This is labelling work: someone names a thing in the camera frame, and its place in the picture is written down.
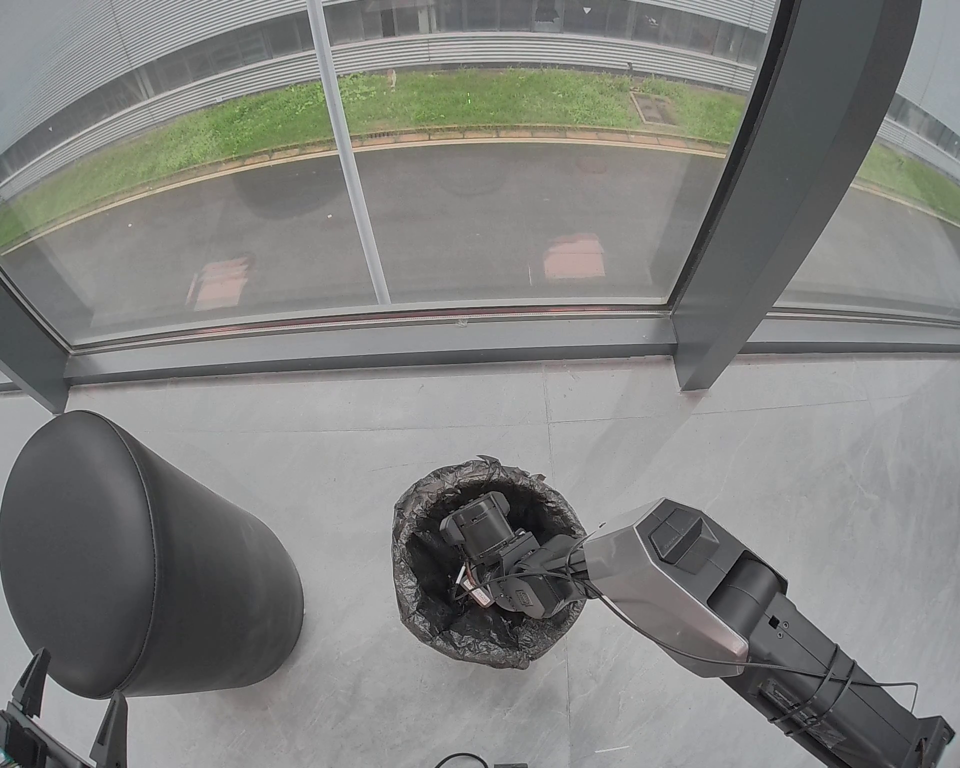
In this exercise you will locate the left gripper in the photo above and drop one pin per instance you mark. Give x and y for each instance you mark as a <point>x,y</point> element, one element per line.
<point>30,746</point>

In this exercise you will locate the window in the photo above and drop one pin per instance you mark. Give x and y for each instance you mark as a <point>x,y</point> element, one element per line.
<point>750,262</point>

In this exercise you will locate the black plastic bag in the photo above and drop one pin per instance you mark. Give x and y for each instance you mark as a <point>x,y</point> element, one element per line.
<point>487,649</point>

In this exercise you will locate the dark grey round chair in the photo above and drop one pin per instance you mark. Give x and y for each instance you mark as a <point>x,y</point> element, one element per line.
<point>187,585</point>

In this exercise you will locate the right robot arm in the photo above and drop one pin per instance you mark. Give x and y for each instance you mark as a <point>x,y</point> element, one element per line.
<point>675,592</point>

